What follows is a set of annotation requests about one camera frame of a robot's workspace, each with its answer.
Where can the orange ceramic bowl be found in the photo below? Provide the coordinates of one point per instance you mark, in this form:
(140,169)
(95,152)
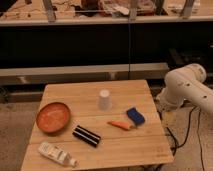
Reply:
(53,117)

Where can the wooden table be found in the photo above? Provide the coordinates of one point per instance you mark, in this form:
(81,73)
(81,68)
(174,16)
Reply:
(145,144)

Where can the white paper cup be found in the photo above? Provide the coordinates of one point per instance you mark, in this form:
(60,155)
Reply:
(104,101)

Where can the orange carrot toy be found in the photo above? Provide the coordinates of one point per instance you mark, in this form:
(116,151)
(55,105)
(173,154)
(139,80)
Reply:
(119,124)

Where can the black striped box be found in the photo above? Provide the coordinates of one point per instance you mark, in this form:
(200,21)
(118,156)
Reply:
(86,136)

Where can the white plastic bottle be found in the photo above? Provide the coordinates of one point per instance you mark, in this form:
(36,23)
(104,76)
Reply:
(56,154)

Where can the blue sponge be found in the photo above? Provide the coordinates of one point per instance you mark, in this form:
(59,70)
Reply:
(135,116)

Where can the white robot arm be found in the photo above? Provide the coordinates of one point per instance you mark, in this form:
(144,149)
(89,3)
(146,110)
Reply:
(186,83)

